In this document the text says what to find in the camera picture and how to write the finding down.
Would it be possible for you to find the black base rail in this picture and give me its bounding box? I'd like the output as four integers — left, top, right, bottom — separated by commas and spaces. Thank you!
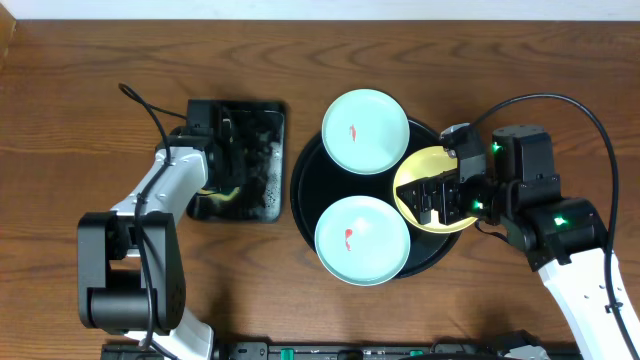
99, 340, 581, 360

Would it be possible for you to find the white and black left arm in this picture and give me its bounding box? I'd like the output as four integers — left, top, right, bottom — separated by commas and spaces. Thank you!
77, 100, 232, 359

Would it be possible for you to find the yellow plate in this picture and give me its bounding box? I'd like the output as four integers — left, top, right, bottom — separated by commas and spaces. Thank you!
392, 146, 477, 234

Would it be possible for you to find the black rectangular soapy water tray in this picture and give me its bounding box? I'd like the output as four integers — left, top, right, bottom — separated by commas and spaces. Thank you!
187, 100, 286, 223

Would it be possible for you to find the green and yellow sponge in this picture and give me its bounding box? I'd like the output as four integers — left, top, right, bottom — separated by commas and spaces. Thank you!
208, 187, 241, 203

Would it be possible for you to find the round black tray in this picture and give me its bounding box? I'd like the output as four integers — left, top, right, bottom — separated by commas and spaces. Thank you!
290, 134, 461, 279

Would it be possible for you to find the mint green plate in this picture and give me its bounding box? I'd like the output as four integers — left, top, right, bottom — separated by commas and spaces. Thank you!
314, 196, 411, 287
321, 89, 410, 175

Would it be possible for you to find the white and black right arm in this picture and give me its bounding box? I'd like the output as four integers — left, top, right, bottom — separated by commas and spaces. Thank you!
393, 125, 639, 359

